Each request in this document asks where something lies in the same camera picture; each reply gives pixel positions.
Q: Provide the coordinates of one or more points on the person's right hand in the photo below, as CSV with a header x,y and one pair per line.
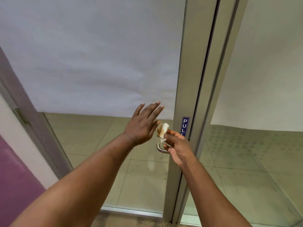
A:
x,y
177,148

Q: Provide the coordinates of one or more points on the person's left hand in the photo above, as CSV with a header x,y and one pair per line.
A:
x,y
139,127

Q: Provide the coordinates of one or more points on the person's left middle finger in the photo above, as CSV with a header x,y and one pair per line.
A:
x,y
157,113

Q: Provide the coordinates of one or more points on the person's right thumb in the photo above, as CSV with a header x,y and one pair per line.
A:
x,y
175,133

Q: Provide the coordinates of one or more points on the person's left little finger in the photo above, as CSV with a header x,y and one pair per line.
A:
x,y
139,109

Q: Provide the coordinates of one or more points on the stained white tissue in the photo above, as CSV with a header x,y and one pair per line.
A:
x,y
162,130

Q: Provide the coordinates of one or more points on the person's left forearm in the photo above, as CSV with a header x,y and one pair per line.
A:
x,y
71,186

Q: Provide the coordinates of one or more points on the person's right forearm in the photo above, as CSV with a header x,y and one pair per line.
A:
x,y
213,198

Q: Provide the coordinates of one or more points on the blue door sign sticker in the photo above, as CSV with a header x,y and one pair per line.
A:
x,y
185,126

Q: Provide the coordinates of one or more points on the aluminium framed glass side panel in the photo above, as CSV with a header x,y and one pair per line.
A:
x,y
236,139

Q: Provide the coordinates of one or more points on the white paper sheet on door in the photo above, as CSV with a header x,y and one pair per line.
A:
x,y
94,51

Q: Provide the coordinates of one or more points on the white paper sheet on side panel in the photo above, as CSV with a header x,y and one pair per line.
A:
x,y
262,73

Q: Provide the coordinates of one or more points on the glass door with aluminium frame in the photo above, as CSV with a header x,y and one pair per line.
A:
x,y
184,68

